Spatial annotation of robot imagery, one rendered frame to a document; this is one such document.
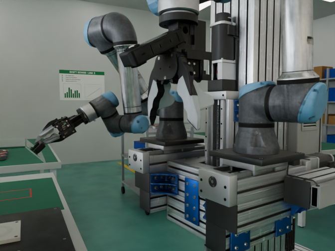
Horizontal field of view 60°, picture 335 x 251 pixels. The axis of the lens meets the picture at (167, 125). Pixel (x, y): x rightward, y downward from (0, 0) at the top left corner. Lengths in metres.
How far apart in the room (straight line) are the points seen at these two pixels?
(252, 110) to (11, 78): 5.53
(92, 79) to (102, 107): 5.09
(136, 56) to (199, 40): 0.14
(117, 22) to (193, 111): 0.76
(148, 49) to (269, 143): 0.59
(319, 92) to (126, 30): 0.70
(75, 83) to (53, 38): 0.94
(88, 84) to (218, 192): 5.54
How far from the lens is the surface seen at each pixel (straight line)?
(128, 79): 1.15
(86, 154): 6.34
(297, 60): 0.91
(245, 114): 0.97
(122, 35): 1.16
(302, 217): 3.24
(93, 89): 6.29
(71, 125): 1.20
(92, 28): 1.26
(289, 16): 0.93
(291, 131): 1.40
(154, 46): 0.50
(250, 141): 0.96
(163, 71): 0.53
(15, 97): 6.15
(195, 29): 0.56
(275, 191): 1.04
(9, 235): 1.10
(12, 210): 1.44
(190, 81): 0.48
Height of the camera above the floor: 1.19
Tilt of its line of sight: 4 degrees down
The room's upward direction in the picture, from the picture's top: straight up
